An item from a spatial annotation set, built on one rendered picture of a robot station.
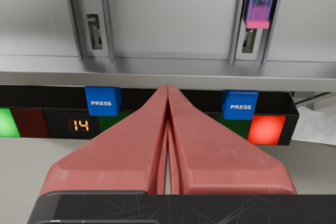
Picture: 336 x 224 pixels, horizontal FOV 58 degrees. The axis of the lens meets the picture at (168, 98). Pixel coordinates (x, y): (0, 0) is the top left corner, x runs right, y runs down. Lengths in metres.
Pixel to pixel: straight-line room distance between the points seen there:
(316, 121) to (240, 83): 0.82
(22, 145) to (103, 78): 0.84
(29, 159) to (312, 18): 0.93
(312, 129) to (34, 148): 0.85
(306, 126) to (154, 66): 0.83
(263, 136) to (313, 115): 0.73
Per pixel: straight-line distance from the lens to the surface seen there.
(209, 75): 0.21
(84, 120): 0.29
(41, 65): 0.24
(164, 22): 0.22
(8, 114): 0.32
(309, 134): 1.02
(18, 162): 1.05
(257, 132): 0.30
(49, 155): 1.01
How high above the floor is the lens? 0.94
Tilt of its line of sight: 81 degrees down
